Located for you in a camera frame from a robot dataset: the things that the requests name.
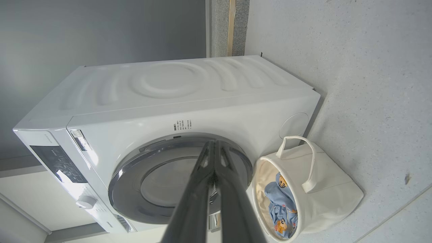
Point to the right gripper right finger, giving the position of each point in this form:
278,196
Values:
236,216

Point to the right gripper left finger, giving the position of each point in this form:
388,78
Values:
192,209

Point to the blue bear-print garment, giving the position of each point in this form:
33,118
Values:
280,202

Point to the round washing machine door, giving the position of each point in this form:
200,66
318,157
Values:
135,189

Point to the beige fabric laundry basket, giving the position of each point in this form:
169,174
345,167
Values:
330,189

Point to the white front-load washing machine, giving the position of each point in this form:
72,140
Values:
168,111

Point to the printed text label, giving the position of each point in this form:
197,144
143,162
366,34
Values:
182,125

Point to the white control knob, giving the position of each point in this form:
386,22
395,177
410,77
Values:
86,201

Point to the round white filter cover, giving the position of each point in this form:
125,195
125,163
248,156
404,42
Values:
294,125

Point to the dark control panel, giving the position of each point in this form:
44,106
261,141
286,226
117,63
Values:
57,163

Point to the grey speckled stone strip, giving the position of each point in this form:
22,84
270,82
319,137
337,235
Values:
221,27

